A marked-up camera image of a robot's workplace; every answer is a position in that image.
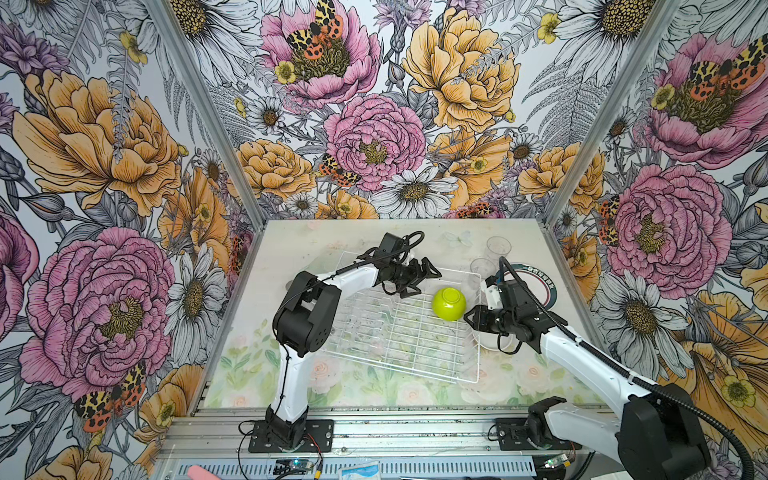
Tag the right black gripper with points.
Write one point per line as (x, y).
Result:
(478, 322)

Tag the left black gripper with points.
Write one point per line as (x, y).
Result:
(427, 273)

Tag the pink wooden plate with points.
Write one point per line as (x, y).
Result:
(539, 283)

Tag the lime green bowl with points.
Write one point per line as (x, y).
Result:
(449, 304)

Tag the clear glass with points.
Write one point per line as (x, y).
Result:
(485, 268)
(496, 248)

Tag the orange bowl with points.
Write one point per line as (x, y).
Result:
(495, 342)

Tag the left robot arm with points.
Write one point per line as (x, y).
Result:
(303, 322)

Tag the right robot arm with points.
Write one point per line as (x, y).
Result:
(651, 430)

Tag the small circuit board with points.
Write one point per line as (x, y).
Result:
(293, 466)

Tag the pink object front edge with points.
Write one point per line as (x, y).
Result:
(196, 472)

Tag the white wire dish rack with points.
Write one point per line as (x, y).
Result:
(405, 335)

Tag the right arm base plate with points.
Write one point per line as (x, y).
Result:
(517, 433)

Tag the aluminium frame rail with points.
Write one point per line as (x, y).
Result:
(402, 444)

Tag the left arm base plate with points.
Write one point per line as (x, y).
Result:
(318, 437)

